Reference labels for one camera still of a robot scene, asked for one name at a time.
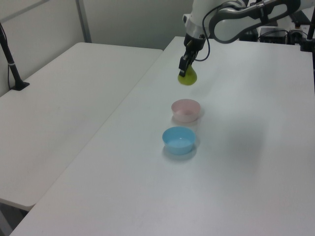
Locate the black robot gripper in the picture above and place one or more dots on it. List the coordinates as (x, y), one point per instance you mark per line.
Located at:
(194, 44)

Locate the black camera pole with clamp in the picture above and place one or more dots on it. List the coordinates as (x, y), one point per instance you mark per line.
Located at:
(310, 32)

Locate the dark electronics box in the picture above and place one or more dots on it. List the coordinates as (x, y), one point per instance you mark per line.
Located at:
(273, 35)

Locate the white side table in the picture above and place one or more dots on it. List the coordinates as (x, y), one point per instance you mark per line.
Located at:
(61, 110)

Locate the blue plastic bowl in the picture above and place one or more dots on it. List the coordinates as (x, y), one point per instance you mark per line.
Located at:
(179, 143)

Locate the pink plastic bowl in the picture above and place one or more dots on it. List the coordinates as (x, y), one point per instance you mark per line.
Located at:
(185, 111)

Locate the grey metal partition post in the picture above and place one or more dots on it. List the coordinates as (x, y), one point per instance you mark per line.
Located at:
(84, 22)

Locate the green pear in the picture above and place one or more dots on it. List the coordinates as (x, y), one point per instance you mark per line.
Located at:
(189, 79)

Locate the black pole with clamp base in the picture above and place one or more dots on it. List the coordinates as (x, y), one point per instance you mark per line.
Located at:
(14, 71)

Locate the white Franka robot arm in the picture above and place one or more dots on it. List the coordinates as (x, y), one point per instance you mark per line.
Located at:
(226, 30)

